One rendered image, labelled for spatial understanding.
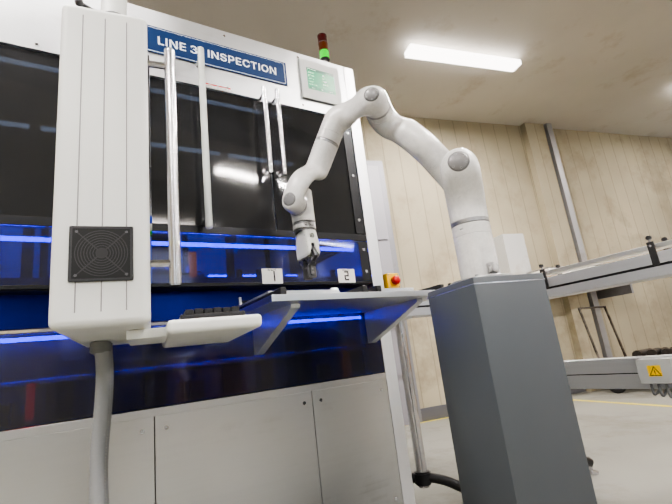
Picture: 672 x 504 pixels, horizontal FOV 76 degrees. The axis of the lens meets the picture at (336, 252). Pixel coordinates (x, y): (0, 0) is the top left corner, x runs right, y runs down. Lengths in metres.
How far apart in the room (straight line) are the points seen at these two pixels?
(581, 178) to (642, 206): 1.06
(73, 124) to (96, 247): 0.28
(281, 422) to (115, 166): 1.03
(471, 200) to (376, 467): 1.08
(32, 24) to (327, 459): 1.83
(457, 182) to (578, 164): 5.32
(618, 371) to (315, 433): 1.25
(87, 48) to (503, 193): 4.92
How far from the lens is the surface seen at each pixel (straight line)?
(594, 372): 2.19
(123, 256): 0.98
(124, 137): 1.09
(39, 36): 1.90
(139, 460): 1.53
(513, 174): 5.80
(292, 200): 1.48
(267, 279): 1.66
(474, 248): 1.36
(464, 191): 1.39
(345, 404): 1.77
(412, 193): 4.85
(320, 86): 2.17
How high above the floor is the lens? 0.69
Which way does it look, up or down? 14 degrees up
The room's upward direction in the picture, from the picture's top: 7 degrees counter-clockwise
